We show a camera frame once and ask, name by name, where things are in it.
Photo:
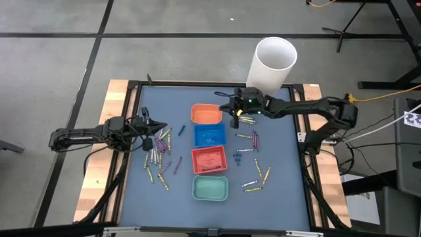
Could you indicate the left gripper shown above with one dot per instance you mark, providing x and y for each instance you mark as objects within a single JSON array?
[{"x": 141, "y": 126}]

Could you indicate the gray furniture foot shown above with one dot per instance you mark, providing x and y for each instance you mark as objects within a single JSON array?
[{"x": 11, "y": 147}]

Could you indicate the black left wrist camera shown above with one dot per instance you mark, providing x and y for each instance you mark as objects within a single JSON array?
[{"x": 147, "y": 143}]

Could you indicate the black tripod stand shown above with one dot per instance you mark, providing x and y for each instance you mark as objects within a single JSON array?
[{"x": 342, "y": 33}]

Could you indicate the black rig beam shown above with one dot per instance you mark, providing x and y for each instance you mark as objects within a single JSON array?
[{"x": 49, "y": 230}]

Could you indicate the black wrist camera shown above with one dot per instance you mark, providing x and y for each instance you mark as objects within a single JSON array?
[
  {"x": 234, "y": 122},
  {"x": 147, "y": 143}
]

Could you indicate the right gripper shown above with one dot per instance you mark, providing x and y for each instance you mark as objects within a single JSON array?
[{"x": 250, "y": 102}]

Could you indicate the gray box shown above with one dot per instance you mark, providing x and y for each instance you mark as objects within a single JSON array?
[{"x": 398, "y": 214}]

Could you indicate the small white bracket plate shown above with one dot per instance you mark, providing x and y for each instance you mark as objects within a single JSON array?
[{"x": 301, "y": 137}]

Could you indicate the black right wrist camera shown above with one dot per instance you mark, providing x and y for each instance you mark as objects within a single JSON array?
[{"x": 234, "y": 122}]

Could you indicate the white fiducial marker tag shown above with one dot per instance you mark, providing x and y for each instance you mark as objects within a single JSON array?
[{"x": 413, "y": 120}]

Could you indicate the orange plastic bin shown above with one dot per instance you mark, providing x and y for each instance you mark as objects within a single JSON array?
[{"x": 205, "y": 114}]

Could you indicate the black camera bracket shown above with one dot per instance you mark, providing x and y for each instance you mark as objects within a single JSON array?
[{"x": 213, "y": 232}]

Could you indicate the blue plastic bin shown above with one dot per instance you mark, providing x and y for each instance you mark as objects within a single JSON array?
[{"x": 210, "y": 135}]

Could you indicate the blue table mat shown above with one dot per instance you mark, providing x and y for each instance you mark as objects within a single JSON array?
[{"x": 158, "y": 210}]

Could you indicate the silver metal bracket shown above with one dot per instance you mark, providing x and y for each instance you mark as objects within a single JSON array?
[
  {"x": 121, "y": 229},
  {"x": 304, "y": 234}
]

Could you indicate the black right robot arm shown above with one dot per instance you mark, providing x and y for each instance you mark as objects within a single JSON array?
[{"x": 312, "y": 107}]

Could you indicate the teal plastic bin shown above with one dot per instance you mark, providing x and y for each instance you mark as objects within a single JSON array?
[{"x": 210, "y": 188}]

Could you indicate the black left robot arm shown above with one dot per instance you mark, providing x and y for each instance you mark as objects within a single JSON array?
[{"x": 79, "y": 135}]

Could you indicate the blue crayon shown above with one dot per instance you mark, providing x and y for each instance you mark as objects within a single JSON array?
[{"x": 181, "y": 130}]

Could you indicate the white lamp wooden base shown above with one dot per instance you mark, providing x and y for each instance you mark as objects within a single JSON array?
[{"x": 273, "y": 66}]

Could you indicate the black desk leg frame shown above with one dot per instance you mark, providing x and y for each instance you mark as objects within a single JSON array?
[{"x": 375, "y": 85}]

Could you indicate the red plastic bin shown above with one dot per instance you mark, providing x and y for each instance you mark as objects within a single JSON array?
[{"x": 209, "y": 158}]

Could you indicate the dark gray equipment case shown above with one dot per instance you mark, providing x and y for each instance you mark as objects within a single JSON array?
[{"x": 408, "y": 158}]

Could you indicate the black metal table frame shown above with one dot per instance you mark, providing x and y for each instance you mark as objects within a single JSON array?
[{"x": 213, "y": 84}]

